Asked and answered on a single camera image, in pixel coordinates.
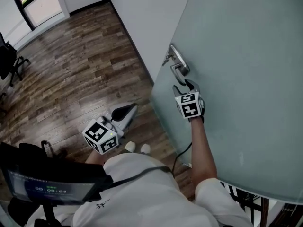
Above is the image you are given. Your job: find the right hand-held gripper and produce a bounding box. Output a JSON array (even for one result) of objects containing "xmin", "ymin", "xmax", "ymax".
[{"xmin": 172, "ymin": 79, "xmax": 205, "ymax": 124}]

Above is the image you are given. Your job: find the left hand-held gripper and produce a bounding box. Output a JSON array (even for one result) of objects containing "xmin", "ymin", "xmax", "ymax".
[{"xmin": 82, "ymin": 103, "xmax": 139, "ymax": 155}]

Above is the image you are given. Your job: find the metal door handle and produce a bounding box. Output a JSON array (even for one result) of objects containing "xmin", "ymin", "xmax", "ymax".
[{"xmin": 168, "ymin": 44, "xmax": 191, "ymax": 86}]

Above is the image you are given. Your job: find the frosted glass door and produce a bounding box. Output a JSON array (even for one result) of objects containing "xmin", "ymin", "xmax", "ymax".
[{"xmin": 151, "ymin": 0, "xmax": 303, "ymax": 203}]

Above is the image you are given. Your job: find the person's left forearm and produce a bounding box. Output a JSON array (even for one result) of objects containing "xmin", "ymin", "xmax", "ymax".
[{"xmin": 84, "ymin": 149, "xmax": 108, "ymax": 166}]

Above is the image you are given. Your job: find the person's right forearm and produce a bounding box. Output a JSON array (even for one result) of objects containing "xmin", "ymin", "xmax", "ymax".
[{"xmin": 190, "ymin": 117, "xmax": 218, "ymax": 187}]

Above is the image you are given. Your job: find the metal key in lock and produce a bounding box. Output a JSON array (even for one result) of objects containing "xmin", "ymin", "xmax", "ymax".
[{"xmin": 162, "ymin": 53, "xmax": 176, "ymax": 67}]

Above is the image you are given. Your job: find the person's white shirt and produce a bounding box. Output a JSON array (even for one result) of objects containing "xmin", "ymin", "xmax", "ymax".
[{"xmin": 25, "ymin": 152, "xmax": 254, "ymax": 227}]

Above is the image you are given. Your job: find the black chest-mounted screen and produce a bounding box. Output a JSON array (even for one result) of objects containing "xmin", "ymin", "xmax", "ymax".
[{"xmin": 0, "ymin": 141, "xmax": 114, "ymax": 206}]

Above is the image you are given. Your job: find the black office chair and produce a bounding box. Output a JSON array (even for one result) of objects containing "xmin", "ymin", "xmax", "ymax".
[{"xmin": 0, "ymin": 32, "xmax": 31, "ymax": 87}]

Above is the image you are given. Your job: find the dark wooden chair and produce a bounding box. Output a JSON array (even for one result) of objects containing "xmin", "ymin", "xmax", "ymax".
[{"xmin": 220, "ymin": 181, "xmax": 303, "ymax": 227}]

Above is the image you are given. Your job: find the dark framed window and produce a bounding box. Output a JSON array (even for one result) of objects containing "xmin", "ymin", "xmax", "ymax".
[{"xmin": 9, "ymin": 0, "xmax": 55, "ymax": 32}]

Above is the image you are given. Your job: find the black shoulder strap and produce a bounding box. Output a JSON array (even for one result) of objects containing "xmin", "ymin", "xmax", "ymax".
[{"xmin": 109, "ymin": 166, "xmax": 173, "ymax": 189}]

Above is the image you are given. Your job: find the black cable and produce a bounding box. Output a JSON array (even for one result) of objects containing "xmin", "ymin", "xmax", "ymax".
[{"xmin": 171, "ymin": 141, "xmax": 193, "ymax": 175}]

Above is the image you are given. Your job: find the black screen mount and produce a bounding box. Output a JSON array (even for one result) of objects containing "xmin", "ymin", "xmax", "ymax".
[{"xmin": 7, "ymin": 197, "xmax": 59, "ymax": 227}]

